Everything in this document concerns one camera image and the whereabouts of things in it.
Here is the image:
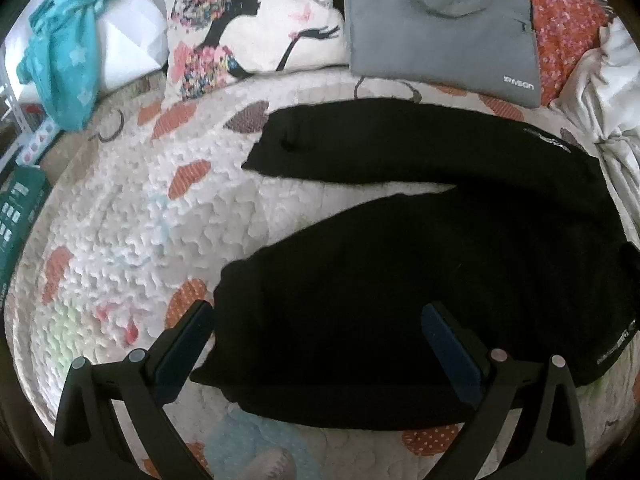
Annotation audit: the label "white crumpled sheet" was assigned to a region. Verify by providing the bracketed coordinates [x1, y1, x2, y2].
[551, 18, 639, 228]

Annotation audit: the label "red floral pillow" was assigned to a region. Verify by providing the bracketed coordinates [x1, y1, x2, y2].
[532, 0, 608, 105]

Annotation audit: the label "patterned long box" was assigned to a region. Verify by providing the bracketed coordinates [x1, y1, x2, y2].
[15, 117, 61, 167]

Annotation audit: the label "heart pattern quilted bedspread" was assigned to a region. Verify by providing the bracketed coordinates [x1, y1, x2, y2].
[4, 70, 639, 479]

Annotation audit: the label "black pants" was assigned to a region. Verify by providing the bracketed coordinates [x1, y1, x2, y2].
[191, 99, 639, 430]

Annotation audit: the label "floral girl print pillow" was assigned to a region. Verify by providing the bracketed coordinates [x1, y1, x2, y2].
[164, 0, 347, 105]

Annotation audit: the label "teal star cloth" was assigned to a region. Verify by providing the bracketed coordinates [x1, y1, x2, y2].
[16, 0, 110, 131]

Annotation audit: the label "green cardboard box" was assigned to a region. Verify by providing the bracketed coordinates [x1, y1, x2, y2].
[1, 166, 51, 294]

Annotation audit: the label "white pillow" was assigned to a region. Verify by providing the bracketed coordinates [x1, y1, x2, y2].
[4, 0, 168, 103]

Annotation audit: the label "grey laptop bag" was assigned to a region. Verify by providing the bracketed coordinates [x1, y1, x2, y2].
[344, 0, 541, 107]

